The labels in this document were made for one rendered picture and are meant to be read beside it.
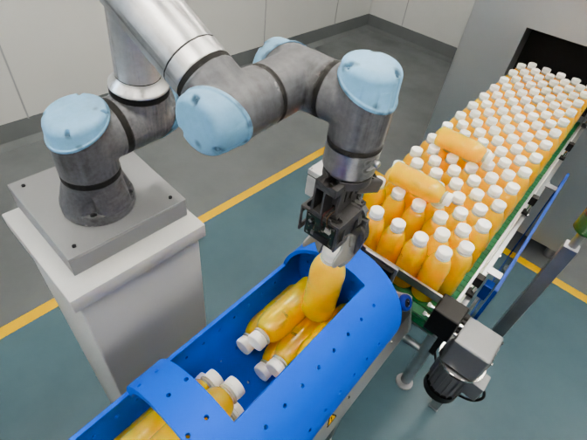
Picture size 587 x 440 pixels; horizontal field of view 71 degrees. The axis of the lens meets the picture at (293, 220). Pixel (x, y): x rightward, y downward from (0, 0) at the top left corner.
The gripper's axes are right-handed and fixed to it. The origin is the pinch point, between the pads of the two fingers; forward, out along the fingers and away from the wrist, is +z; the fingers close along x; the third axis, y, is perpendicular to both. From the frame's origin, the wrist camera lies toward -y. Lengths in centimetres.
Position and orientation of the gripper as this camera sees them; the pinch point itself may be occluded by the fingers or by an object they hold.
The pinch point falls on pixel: (333, 251)
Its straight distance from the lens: 73.4
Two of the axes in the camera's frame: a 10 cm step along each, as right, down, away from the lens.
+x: 7.5, 5.2, -4.1
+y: -6.5, 4.9, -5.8
